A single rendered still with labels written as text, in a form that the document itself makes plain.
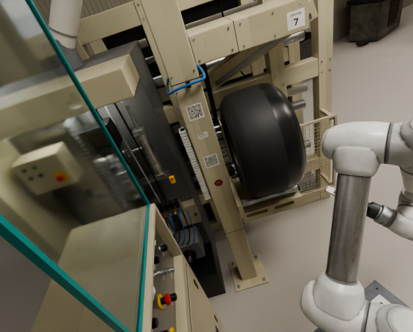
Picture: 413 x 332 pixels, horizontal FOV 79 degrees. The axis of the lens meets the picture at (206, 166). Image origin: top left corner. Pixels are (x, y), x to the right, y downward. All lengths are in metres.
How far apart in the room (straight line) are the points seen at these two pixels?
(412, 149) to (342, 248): 0.38
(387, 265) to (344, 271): 1.35
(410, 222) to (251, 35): 1.12
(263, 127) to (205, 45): 0.53
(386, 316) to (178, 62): 1.14
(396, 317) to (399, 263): 1.38
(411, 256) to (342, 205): 1.53
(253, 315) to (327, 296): 1.14
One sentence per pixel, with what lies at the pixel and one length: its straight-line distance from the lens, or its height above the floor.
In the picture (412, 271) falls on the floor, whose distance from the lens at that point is 2.39.
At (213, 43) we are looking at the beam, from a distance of 1.40.
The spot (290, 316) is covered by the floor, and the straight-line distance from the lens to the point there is 2.12.
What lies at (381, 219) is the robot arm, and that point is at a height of 0.93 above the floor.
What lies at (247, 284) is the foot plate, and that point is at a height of 0.01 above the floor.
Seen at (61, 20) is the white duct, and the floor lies 2.01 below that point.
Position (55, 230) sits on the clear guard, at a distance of 0.59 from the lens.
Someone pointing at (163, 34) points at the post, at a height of 1.85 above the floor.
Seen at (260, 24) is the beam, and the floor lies 1.73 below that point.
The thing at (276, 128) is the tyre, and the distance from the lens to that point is 1.16.
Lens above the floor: 1.97
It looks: 35 degrees down
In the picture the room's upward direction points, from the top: 19 degrees counter-clockwise
